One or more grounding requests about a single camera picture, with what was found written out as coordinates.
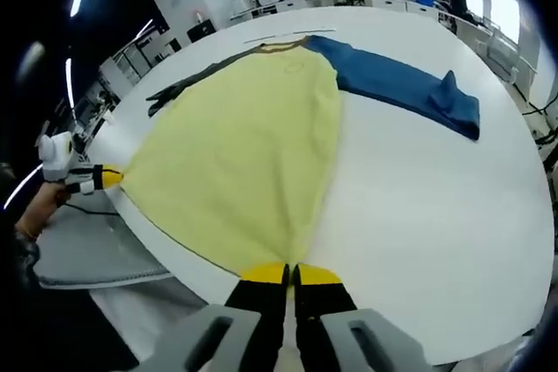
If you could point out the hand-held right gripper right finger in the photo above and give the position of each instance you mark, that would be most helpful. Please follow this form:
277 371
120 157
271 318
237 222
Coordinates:
331 319

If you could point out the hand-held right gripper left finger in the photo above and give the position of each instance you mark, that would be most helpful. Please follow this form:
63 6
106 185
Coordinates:
253 324

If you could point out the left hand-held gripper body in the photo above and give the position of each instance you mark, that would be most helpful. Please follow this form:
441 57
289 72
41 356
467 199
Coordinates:
56 154

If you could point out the yellow blue black garment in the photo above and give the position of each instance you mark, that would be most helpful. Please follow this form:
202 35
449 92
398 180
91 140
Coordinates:
244 150

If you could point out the person's left hand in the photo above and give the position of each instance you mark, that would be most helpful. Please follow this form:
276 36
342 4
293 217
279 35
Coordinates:
39 208

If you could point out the grey mat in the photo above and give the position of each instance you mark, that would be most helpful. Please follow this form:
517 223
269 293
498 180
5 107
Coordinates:
87 250

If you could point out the black box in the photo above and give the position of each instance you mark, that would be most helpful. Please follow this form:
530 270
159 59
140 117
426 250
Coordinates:
201 32

